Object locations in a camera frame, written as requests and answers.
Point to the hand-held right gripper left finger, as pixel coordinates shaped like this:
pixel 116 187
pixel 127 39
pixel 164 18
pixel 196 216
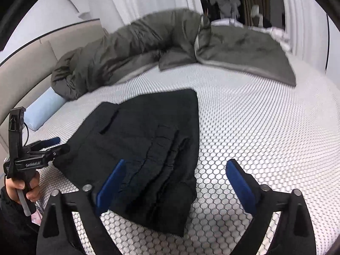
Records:
pixel 111 186

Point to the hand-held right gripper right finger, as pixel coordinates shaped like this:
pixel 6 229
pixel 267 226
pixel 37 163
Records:
pixel 241 186

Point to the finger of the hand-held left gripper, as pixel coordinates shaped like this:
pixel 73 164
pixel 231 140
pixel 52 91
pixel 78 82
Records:
pixel 58 150
pixel 50 140

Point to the black pants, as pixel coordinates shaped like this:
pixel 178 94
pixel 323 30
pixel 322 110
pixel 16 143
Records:
pixel 148 143

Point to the person's left forearm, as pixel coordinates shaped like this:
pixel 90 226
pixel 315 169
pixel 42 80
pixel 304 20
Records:
pixel 13 225

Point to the person's left hand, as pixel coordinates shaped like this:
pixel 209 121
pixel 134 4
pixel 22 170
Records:
pixel 12 188

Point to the light blue pillow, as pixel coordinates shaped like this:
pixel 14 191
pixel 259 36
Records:
pixel 45 106

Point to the pink cloth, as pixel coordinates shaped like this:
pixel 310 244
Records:
pixel 36 216

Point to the beige headboard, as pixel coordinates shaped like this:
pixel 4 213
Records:
pixel 32 66

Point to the grey duvet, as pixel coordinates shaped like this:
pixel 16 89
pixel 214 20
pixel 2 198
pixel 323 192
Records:
pixel 119 50

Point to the white office chair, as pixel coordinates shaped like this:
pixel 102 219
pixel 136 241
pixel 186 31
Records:
pixel 255 10

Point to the grey hanging clothes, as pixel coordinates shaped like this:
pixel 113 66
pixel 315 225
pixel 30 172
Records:
pixel 225 5

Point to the olive curtain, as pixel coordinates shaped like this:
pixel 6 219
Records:
pixel 265 2

